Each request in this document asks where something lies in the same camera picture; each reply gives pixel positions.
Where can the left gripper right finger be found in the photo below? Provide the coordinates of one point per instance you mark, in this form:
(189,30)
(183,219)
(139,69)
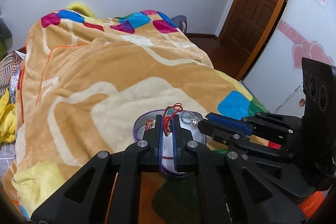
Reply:
(183,159)

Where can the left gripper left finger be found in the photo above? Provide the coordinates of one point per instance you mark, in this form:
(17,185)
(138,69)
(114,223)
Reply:
(154,137)

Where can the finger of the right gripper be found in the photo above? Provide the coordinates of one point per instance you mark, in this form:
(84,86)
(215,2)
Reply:
(218,136)
(228,124)

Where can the purple heart-shaped tin box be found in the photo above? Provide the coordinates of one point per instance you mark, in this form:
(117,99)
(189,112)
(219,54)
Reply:
(188,120)

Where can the colourful patchwork fleece blanket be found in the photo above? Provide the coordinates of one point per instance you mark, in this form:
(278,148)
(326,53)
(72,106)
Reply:
(83,83)

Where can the white wardrobe sliding door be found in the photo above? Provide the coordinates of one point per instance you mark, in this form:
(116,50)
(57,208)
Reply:
(306,29)

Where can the dark bag behind bed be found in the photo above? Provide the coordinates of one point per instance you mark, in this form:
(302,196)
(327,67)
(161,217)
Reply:
(181,22)

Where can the brown wooden door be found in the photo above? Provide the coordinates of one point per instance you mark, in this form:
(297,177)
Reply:
(245,23)

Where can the yellow cloth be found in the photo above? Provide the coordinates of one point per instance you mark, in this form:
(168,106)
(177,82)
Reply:
(7,119)

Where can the yellow curved bed headboard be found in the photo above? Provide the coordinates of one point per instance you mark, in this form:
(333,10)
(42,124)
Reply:
(82,9)

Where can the striped patterned cloth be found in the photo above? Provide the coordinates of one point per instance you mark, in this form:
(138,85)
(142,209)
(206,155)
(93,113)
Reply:
(10,69)

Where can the black camera box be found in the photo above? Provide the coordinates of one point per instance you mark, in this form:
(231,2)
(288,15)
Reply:
(319,89)

